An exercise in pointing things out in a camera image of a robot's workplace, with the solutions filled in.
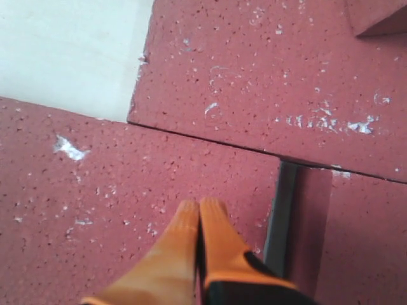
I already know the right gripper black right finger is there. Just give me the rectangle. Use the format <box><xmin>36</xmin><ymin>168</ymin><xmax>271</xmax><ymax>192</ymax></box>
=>
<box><xmin>199</xmin><ymin>198</ymin><xmax>312</xmax><ymax>304</ymax></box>

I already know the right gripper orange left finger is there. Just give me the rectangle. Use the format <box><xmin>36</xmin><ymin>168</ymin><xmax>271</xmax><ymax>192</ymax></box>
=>
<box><xmin>81</xmin><ymin>200</ymin><xmax>200</xmax><ymax>304</ymax></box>

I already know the red brick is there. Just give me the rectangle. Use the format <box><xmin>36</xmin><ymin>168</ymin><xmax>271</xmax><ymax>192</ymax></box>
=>
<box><xmin>128</xmin><ymin>1</ymin><xmax>406</xmax><ymax>182</ymax></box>
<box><xmin>345</xmin><ymin>0</ymin><xmax>406</xmax><ymax>37</ymax></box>
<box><xmin>1</xmin><ymin>98</ymin><xmax>279</xmax><ymax>304</ymax></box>
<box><xmin>291</xmin><ymin>168</ymin><xmax>406</xmax><ymax>304</ymax></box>

